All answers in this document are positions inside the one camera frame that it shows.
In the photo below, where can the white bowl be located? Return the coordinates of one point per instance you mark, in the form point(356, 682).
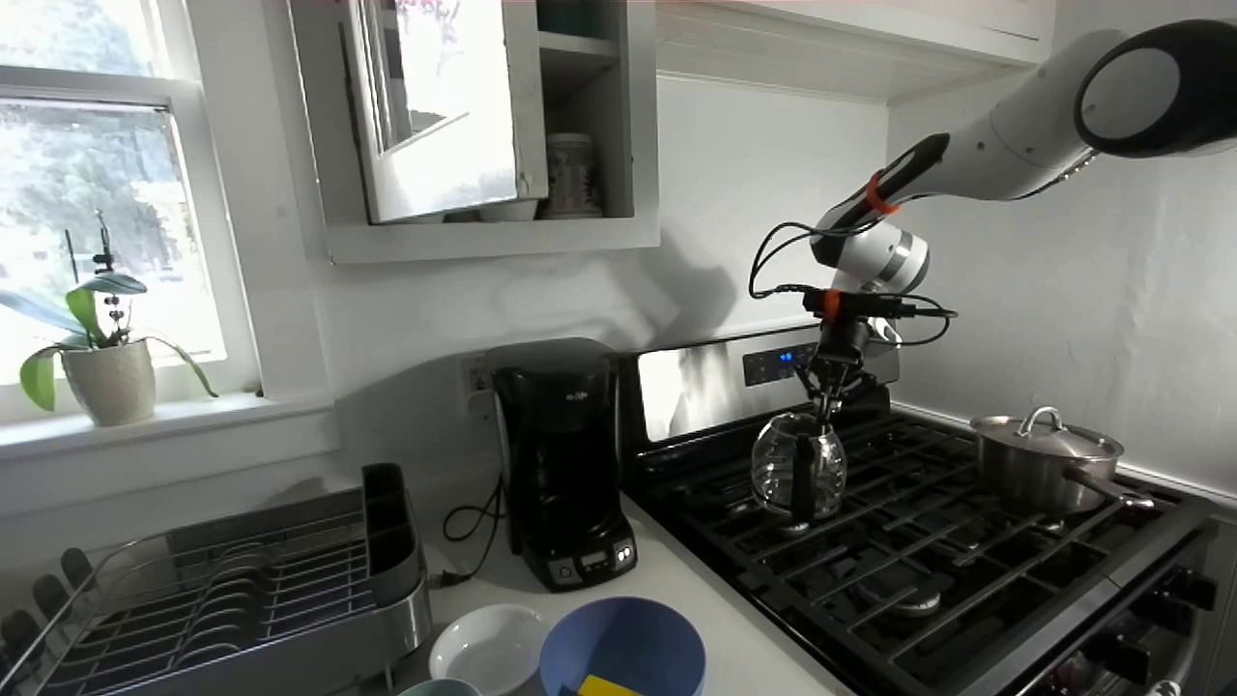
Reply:
point(488, 648)

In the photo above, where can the stainless steel pan lid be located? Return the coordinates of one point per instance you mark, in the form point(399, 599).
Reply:
point(1045, 438)

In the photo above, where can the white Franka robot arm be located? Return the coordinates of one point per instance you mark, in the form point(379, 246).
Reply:
point(1030, 138)

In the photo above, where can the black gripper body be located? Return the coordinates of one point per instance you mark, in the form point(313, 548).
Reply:
point(841, 344)

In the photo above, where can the stainless steel saucepan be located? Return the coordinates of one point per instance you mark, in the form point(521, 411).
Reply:
point(1030, 479)

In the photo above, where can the black utensil holder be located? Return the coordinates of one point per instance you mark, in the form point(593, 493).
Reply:
point(388, 524)

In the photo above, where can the black coffee maker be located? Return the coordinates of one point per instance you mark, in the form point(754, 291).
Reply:
point(567, 466)

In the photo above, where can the white cabinet door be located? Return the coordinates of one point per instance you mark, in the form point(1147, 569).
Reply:
point(450, 127)

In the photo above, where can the white overhead cabinet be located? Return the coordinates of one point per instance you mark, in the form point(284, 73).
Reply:
point(835, 31)

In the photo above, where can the yellow sponge block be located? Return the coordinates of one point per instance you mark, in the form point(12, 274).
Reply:
point(606, 687)

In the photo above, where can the white wall cabinet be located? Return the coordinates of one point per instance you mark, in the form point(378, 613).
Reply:
point(593, 236)

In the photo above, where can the metal dish rack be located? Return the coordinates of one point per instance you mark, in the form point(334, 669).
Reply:
point(217, 593)

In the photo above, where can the blue bowl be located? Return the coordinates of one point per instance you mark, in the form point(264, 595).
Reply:
point(619, 644)

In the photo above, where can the window with white frame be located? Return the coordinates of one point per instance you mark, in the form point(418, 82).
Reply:
point(90, 180)

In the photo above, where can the stainless steel gas stove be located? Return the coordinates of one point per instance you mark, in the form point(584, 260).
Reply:
point(902, 544)

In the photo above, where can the potted orchid plant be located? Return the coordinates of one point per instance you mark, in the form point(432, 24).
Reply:
point(111, 379)

